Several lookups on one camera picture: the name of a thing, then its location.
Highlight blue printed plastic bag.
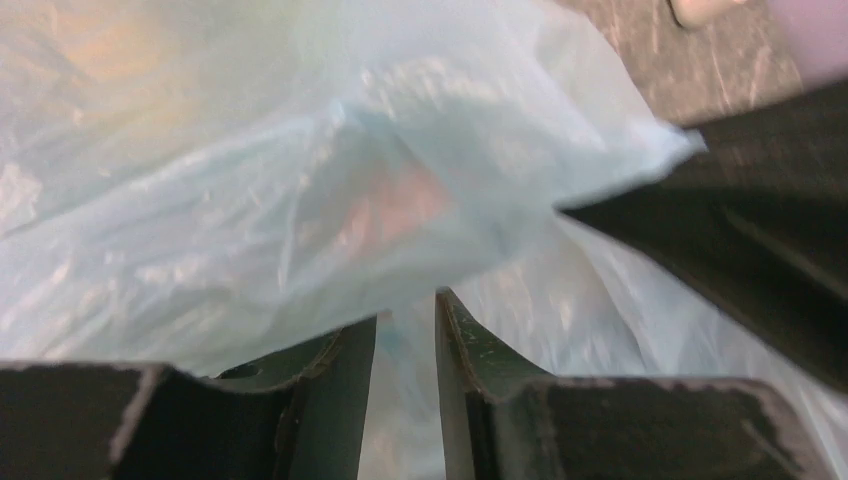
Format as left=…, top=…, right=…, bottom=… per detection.
left=1, top=1, right=847, bottom=479

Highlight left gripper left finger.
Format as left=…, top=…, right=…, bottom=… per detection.
left=1, top=319, right=376, bottom=479

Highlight orange fake fruit in bag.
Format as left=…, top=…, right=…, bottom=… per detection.
left=322, top=163, right=452, bottom=262

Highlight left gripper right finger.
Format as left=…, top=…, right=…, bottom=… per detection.
left=435, top=289, right=832, bottom=479

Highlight white pvc pipe frame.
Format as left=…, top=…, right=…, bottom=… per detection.
left=669, top=0, right=747, bottom=30

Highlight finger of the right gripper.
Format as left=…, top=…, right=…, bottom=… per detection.
left=566, top=79, right=847, bottom=392

